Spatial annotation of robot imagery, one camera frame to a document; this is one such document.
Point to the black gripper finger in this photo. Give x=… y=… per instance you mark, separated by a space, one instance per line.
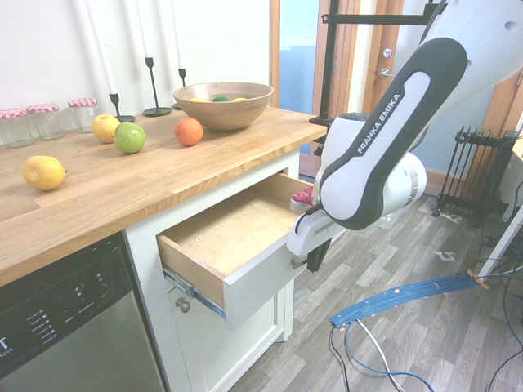
x=318 y=257

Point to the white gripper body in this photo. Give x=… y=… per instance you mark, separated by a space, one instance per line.
x=308 y=237

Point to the white drawer with wooden inside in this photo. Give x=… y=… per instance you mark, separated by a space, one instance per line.
x=237 y=228

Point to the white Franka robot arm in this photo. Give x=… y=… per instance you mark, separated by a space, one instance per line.
x=388 y=143

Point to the round metal cabinet knob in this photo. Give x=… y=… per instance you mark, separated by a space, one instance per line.
x=183 y=305

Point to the wooden bowl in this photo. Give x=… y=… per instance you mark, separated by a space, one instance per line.
x=224 y=114

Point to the white kitchen cabinet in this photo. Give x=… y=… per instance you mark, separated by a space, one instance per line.
x=204 y=359

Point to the yellow fruit in bowl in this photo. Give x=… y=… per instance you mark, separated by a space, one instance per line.
x=198 y=99
x=239 y=99

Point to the orange fruit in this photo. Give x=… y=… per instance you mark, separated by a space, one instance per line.
x=188 y=131

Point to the green lime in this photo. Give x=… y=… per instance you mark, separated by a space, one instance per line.
x=220 y=99

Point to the silver door deadbolt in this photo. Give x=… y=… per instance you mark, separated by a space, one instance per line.
x=387 y=52

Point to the green apple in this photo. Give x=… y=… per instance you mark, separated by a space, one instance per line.
x=130 y=138

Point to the tall black candle holder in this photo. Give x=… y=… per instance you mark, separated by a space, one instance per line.
x=152 y=73

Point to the yellow apple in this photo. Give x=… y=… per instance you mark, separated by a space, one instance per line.
x=103 y=127

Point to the short black candle holder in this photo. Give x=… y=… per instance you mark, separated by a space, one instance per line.
x=115 y=104

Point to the stainless steel dishwasher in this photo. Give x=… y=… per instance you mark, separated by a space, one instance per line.
x=81 y=326

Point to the glass jar red checkered lid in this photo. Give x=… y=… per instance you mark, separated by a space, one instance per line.
x=83 y=116
x=15 y=128
x=46 y=121

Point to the yellow lemon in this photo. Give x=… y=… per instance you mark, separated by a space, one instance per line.
x=43 y=173

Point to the red and grey wrist camera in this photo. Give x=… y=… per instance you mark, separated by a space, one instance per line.
x=304 y=198

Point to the metal drawer slide rail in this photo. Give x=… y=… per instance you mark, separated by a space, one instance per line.
x=196 y=292

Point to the black clamp camera stand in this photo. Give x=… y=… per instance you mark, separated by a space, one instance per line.
x=329 y=73

